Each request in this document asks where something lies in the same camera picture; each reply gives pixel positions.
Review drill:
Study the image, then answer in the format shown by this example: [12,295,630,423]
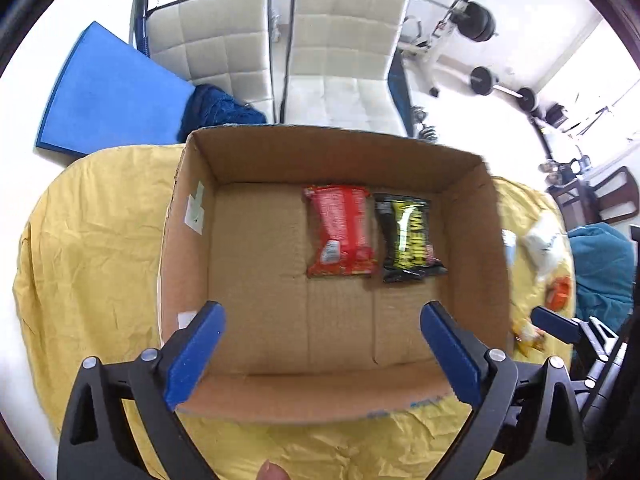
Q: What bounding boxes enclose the orange snack packet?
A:
[544,276,572,312]

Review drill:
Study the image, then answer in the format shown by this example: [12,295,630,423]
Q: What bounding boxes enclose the yellow snack packet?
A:
[512,318,547,356]

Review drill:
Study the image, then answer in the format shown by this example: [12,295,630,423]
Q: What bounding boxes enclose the white pillow pouch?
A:
[518,210,567,282]

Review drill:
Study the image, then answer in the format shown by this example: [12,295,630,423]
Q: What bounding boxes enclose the light blue tissue pack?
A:
[502,229,518,269]

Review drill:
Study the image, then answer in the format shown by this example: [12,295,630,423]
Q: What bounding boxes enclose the operator thumb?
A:
[256,460,291,480]

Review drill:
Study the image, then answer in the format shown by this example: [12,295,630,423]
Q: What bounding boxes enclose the teal blanket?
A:
[568,223,636,332]

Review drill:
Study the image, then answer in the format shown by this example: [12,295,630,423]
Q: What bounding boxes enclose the dark wooden chair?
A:
[547,166,639,231]

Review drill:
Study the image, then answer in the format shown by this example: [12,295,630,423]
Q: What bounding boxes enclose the yellow table cloth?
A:
[14,127,558,479]

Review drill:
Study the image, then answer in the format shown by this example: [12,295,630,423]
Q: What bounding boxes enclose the black yellow wipes packet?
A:
[373,193,448,284]

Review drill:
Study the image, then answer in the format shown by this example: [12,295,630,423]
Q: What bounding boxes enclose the red snack packet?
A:
[304,184,376,278]

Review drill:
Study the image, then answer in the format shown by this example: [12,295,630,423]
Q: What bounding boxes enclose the brown cardboard box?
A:
[157,125,511,424]

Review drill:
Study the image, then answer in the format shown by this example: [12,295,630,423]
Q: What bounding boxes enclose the black blue bench pad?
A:
[387,50,414,138]

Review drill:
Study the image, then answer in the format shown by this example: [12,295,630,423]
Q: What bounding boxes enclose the white weight bench rack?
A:
[397,0,469,98]

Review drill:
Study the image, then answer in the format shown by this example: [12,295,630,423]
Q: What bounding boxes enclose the large barbell on rack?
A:
[406,0,496,49]

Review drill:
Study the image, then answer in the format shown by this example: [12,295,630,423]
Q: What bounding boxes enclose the dark blue knitted cloth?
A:
[177,84,267,143]

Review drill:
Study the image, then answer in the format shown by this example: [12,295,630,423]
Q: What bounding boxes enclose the blue foam mat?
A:
[36,22,194,157]

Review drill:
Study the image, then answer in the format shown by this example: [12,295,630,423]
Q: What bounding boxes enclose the right white padded chair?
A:
[280,0,410,136]

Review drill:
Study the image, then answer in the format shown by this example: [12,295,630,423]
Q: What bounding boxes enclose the white padded chair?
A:
[130,0,277,124]
[280,0,410,136]

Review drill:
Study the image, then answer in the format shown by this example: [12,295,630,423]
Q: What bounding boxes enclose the left white padded chair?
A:
[130,0,277,124]

